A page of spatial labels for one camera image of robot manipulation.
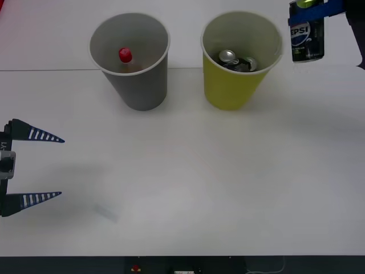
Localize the silver-topped drink can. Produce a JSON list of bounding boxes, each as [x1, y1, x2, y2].
[[218, 49, 240, 68]]

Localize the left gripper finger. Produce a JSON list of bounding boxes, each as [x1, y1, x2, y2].
[[10, 118, 66, 144], [0, 191, 63, 219]]

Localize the yellow-green plastic waste bin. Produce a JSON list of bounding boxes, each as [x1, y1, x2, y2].
[[200, 10, 284, 111]]

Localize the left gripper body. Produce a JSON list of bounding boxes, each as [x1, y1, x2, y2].
[[0, 120, 14, 201]]

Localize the red-capped plastic bottle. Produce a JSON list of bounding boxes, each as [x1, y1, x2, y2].
[[118, 47, 143, 74]]

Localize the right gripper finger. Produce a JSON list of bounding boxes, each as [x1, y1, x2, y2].
[[287, 0, 352, 27]]

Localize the black drink can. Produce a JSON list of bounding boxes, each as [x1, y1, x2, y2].
[[225, 57, 261, 72]]

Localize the grey plastic waste bin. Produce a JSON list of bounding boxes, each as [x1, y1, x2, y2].
[[89, 12, 171, 112]]

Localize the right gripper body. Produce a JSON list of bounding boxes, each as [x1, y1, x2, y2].
[[343, 0, 365, 70]]

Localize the black can with blue print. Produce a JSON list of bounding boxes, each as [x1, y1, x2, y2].
[[289, 0, 326, 63]]

